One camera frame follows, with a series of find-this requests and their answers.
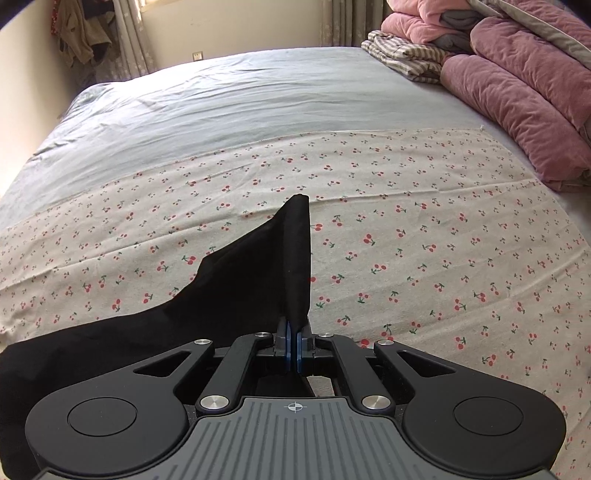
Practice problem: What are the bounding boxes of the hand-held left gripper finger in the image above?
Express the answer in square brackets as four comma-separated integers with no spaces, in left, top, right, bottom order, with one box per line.
[295,320,455,411]
[134,318,293,413]

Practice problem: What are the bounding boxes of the black pants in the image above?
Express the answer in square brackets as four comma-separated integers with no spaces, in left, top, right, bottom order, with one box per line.
[0,194,312,469]

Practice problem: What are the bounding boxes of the cherry-print bed sheet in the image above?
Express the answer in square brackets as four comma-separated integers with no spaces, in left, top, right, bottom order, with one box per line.
[0,124,591,480]

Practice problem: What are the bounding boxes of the bed with blue sheet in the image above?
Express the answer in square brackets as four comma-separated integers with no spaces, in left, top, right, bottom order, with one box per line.
[0,44,591,480]

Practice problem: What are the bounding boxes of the striped folded cloth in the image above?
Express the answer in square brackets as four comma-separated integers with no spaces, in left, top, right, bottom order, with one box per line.
[361,30,455,84]

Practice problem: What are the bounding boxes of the mauve quilt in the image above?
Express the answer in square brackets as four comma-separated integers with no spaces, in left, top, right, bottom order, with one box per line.
[438,0,591,192]

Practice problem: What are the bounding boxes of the light pink folded quilt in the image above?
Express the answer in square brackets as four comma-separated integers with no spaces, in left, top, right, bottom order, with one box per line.
[381,0,474,47]

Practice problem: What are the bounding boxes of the grey folded blanket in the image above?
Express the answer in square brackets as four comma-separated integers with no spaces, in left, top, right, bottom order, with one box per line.
[431,9,476,51]

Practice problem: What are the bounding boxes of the hanging clothes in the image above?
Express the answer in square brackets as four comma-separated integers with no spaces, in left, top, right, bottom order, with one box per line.
[48,0,114,68]

